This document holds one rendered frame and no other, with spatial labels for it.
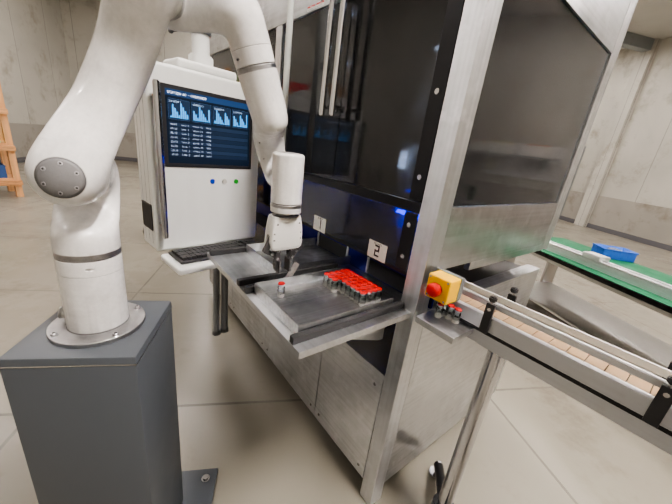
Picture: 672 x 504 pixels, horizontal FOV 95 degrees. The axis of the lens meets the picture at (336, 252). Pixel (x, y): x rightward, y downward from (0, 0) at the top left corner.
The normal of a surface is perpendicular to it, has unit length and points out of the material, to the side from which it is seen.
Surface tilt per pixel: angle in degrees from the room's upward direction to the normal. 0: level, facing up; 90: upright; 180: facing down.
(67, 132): 59
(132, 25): 122
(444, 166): 90
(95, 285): 90
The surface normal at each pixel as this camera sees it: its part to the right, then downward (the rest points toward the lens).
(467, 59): -0.79, 0.11
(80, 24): 0.18, 0.34
